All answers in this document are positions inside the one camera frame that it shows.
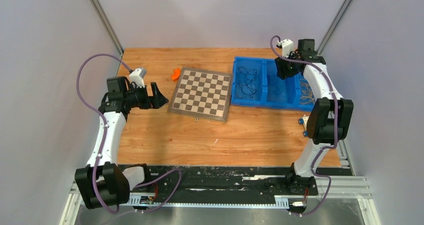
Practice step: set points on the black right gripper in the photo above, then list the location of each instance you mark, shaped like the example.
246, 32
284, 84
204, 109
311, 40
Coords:
283, 73

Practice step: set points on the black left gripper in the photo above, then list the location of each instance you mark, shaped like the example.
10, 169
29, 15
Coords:
155, 101

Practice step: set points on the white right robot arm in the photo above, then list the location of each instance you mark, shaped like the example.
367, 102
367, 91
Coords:
329, 120

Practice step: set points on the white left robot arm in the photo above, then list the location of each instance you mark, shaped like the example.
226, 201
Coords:
101, 182

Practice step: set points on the blue plastic divided bin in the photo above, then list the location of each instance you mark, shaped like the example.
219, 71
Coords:
255, 84

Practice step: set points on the orange plastic piece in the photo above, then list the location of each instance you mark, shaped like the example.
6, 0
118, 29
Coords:
176, 74

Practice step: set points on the wooden chessboard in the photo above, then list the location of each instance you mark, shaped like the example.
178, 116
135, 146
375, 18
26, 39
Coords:
202, 94

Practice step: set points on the white toy car blue wheels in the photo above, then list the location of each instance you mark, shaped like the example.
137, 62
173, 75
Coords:
303, 121

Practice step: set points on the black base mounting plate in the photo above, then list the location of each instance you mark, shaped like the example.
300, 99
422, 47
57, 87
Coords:
220, 181

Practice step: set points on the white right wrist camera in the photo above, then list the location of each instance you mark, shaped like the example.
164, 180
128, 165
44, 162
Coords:
287, 46

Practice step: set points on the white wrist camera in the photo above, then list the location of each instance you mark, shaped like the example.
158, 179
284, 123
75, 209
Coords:
287, 46
136, 77

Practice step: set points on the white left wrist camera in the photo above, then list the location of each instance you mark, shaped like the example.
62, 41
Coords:
136, 77

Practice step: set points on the white slotted cable duct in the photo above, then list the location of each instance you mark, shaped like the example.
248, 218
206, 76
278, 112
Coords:
239, 201

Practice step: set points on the right aluminium frame post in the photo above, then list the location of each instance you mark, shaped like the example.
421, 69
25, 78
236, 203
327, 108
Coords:
345, 5

